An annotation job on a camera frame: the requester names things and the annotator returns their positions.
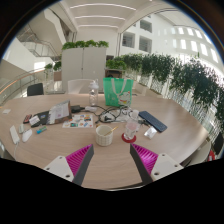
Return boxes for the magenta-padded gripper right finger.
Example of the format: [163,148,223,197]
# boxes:
[129,143,184,185]

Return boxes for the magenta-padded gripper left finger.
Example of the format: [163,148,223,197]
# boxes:
[43,143,95,187]

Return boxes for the clear plastic water bottle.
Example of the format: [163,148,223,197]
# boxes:
[123,109,140,141]

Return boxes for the small white packet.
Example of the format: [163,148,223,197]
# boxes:
[143,126,158,140]

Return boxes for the white side chair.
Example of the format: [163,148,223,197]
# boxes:
[185,139,213,166]

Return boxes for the small blue object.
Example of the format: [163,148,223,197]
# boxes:
[35,125,48,135]

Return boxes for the dark blue keyboard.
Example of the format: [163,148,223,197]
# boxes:
[138,110,168,133]

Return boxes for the colourful sticker sheet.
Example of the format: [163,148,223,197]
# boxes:
[62,113,95,129]

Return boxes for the white grid-pattern mug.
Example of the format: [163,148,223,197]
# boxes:
[95,124,114,147]

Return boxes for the black folder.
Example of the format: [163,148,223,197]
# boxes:
[31,110,51,128]

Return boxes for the small white box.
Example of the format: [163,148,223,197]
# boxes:
[28,115,41,127]

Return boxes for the propped open notebook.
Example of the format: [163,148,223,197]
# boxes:
[46,99,73,126]

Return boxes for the wooden stick in mug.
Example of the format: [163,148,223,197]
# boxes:
[104,125,120,136]

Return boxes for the tall clear white-capped bottle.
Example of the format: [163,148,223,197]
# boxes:
[88,79,100,107]

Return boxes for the black chair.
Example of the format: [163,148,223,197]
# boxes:
[26,82,45,98]

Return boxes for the green tote bag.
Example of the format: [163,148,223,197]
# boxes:
[102,77,135,108]

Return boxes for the green hedge plants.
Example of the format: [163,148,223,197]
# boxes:
[106,52,224,128]

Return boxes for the glass railing wooden handrail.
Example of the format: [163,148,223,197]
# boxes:
[0,68,46,106]

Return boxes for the potted plants in planter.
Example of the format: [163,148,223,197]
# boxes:
[43,60,63,83]

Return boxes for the white cabinet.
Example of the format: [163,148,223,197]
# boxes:
[61,46,108,94]

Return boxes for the green plants atop cabinet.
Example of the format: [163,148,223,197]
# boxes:
[61,39,110,51]

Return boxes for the ceiling light strips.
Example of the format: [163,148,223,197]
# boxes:
[68,2,138,29]

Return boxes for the white power strip cable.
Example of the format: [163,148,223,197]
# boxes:
[13,143,20,162]

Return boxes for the black cables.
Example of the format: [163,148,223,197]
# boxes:
[89,104,134,125]

